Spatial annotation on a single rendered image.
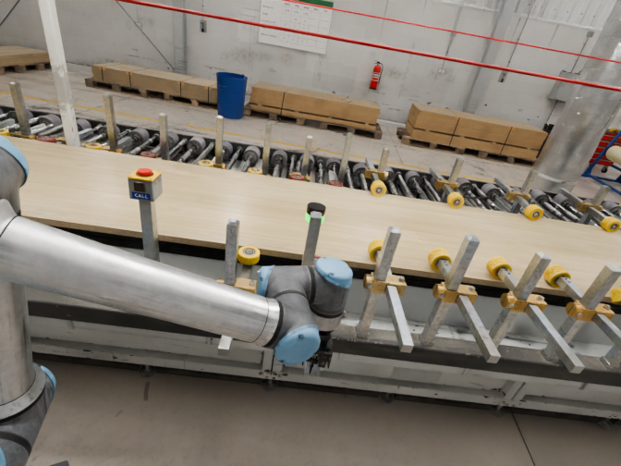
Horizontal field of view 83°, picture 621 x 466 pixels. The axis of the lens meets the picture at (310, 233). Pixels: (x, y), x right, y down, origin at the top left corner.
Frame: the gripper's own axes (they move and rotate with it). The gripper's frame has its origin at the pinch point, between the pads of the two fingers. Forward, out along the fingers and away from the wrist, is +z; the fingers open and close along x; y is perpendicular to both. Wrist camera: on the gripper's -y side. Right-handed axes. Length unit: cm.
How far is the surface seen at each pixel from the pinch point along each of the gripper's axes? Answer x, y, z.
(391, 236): 19.5, -25.3, -32.8
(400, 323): 24.3, -8.1, -13.8
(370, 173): 31, -134, -18
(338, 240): 9, -59, -10
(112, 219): -80, -50, -9
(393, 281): 25.1, -26.4, -15.6
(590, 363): 113, -29, 11
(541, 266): 70, -26, -30
